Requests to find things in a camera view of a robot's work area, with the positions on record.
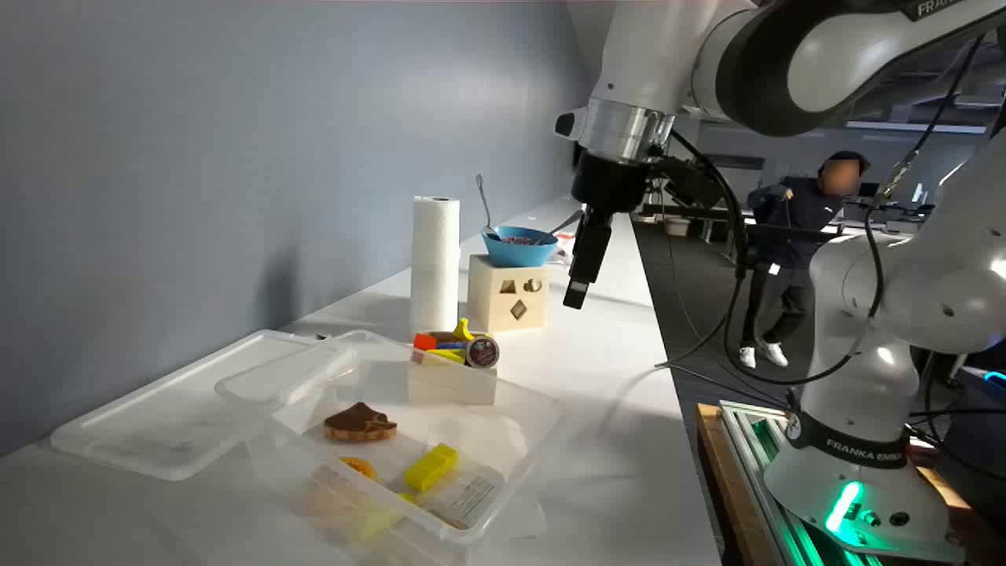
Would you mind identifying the blue bowl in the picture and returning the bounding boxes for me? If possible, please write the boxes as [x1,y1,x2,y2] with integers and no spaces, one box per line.
[481,224,562,270]

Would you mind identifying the white wooden shape sorter box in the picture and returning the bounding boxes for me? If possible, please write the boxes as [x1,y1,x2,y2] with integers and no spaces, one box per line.
[465,253,558,336]

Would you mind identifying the person in dark clothes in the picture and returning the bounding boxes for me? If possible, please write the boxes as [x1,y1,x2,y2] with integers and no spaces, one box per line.
[735,147,874,376]

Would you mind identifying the clear plastic bin lid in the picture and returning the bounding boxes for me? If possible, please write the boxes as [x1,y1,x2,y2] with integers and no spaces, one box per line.
[48,326,366,486]

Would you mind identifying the wooden robot mounting platform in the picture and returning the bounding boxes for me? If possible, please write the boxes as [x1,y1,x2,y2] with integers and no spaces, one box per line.
[696,399,1006,566]

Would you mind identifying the brown toy steak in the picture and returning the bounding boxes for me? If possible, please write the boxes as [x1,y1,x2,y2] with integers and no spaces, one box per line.
[320,399,403,447]

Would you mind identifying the large clear plastic storage bin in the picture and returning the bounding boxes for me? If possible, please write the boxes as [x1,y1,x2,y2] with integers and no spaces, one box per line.
[246,358,569,552]

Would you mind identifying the yellow toy block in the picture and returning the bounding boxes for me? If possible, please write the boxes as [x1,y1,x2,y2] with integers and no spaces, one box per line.
[399,441,465,498]

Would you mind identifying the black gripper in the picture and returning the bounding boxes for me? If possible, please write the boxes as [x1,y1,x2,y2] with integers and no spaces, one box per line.
[561,152,659,313]

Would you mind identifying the white paper towel roll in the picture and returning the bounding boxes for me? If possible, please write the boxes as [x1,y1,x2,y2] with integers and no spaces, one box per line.
[409,192,465,339]

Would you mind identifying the metal spoon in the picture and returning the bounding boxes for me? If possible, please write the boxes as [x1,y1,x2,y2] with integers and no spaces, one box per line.
[471,174,506,242]

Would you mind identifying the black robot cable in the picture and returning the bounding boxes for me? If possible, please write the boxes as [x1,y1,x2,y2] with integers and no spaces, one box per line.
[665,28,991,391]

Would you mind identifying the yellow toy banana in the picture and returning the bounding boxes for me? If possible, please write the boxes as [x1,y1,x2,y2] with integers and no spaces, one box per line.
[420,318,479,369]

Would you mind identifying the light blue plastic cup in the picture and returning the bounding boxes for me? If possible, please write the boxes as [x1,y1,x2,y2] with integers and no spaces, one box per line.
[465,335,504,376]

